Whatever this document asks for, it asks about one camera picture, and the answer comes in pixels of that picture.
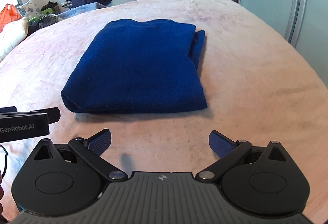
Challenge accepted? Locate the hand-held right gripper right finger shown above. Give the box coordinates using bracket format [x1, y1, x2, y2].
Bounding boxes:
[195, 130, 295, 184]

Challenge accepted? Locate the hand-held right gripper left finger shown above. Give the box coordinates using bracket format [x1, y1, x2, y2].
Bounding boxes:
[30, 129, 128, 183]

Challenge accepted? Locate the blue beaded sweater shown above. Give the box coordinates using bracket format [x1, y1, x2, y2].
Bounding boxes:
[61, 18, 208, 114]

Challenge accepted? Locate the white quilted comforter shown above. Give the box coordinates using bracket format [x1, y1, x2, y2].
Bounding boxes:
[0, 16, 29, 61]

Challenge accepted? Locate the orange plastic bag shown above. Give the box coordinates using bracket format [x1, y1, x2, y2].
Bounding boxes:
[0, 4, 23, 32]

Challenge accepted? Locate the dark patterned cloth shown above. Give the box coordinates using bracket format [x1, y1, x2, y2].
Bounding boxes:
[27, 14, 65, 36]

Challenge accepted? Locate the floral pillow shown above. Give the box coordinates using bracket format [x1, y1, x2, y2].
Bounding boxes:
[16, 0, 44, 18]

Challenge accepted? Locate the green box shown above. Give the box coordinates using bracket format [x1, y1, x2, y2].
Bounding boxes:
[28, 8, 56, 22]

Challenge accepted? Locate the light blue towel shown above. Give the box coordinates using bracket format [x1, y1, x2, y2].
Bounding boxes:
[57, 2, 107, 20]

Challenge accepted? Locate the small black handbag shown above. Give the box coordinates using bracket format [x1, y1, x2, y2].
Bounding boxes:
[40, 2, 59, 12]

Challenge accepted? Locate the black cable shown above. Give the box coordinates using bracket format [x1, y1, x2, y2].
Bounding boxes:
[0, 144, 9, 179]

